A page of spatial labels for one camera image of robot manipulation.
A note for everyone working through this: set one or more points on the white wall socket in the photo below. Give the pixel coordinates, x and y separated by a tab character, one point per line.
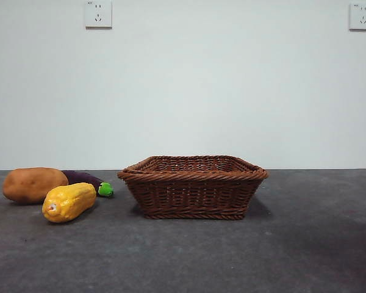
98	15
360	16

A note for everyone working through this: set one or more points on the brown wicker basket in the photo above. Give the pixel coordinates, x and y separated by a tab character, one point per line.
186	195

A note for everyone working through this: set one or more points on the brown potato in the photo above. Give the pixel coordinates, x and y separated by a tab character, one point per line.
27	184

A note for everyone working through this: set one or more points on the yellow corn cob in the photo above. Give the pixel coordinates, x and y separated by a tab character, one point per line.
68	201

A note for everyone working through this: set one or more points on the purple eggplant with green stem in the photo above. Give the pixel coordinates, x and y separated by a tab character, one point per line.
88	178

